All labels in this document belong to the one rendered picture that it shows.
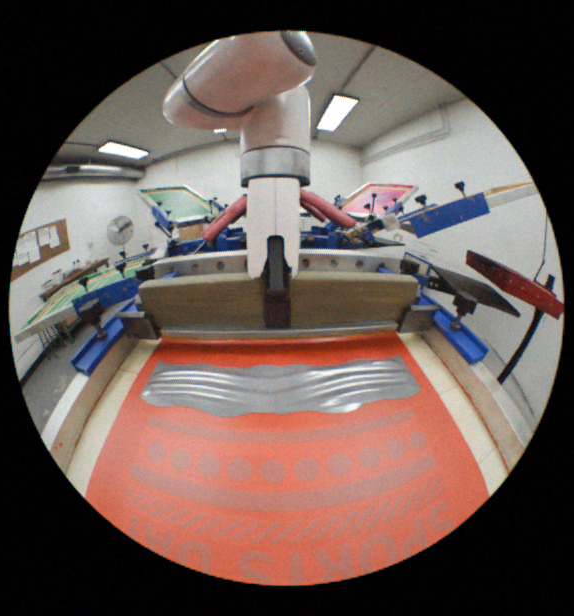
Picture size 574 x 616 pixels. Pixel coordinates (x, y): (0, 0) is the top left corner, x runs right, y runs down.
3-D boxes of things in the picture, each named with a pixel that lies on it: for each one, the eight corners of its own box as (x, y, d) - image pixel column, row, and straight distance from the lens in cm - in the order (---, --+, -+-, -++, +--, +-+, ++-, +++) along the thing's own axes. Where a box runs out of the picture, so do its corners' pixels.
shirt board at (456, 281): (484, 296, 140) (488, 284, 138) (515, 330, 111) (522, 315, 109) (292, 252, 125) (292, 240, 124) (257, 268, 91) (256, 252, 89)
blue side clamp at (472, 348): (468, 381, 37) (490, 348, 33) (452, 389, 33) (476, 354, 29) (391, 297, 52) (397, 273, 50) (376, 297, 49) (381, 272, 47)
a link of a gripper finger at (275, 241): (269, 214, 19) (271, 251, 23) (267, 273, 14) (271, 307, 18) (281, 213, 19) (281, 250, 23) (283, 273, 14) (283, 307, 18)
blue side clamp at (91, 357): (109, 399, 33) (82, 365, 29) (93, 392, 37) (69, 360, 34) (179, 302, 50) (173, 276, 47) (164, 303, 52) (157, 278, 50)
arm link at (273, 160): (247, 169, 27) (248, 188, 27) (233, 150, 19) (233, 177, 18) (303, 168, 27) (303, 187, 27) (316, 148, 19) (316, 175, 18)
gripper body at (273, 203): (247, 182, 27) (251, 259, 27) (229, 164, 17) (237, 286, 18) (303, 181, 27) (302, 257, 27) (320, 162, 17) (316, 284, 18)
